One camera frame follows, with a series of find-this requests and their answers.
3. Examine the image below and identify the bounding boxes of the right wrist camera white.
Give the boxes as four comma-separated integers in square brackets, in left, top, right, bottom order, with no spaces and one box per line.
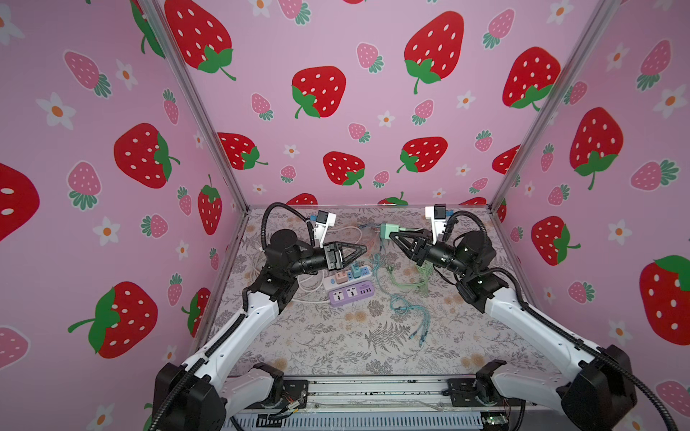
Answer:
[424,204,447,243]

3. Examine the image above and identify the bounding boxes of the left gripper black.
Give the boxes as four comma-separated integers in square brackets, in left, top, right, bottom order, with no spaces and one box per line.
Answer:
[286,243,362,283]

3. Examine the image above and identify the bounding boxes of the tangled charging cables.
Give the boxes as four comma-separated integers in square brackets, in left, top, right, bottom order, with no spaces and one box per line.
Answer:
[355,220,451,348]

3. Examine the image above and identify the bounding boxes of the pink charger plug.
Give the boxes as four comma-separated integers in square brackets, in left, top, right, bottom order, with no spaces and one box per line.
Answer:
[334,271,349,285]

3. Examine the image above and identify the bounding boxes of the white blue power strip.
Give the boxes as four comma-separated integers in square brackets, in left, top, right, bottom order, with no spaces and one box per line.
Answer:
[323,265,373,291]

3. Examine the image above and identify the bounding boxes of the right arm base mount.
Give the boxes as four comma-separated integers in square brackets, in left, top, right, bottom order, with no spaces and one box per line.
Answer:
[441,359,521,408]

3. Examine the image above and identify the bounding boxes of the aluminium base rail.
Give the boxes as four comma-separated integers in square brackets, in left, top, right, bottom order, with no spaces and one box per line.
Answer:
[215,374,605,431]

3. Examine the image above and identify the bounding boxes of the blue-grey charger plug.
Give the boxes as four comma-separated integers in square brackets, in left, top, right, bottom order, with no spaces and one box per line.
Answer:
[351,262,362,278]

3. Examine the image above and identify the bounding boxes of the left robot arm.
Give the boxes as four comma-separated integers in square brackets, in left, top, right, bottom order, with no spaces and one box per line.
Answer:
[149,202,368,430]

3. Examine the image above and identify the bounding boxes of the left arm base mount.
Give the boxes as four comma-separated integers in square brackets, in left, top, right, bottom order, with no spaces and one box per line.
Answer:
[245,363,309,409]

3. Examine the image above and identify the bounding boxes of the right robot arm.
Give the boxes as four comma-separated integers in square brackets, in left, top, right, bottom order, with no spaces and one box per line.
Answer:
[381,205,677,430]

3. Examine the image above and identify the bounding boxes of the green charger plug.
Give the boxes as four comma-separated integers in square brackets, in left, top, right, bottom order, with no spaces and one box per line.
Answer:
[380,223,400,241]

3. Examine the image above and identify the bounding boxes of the purple power strip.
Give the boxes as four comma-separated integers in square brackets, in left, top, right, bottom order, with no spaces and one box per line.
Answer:
[329,280,376,307]

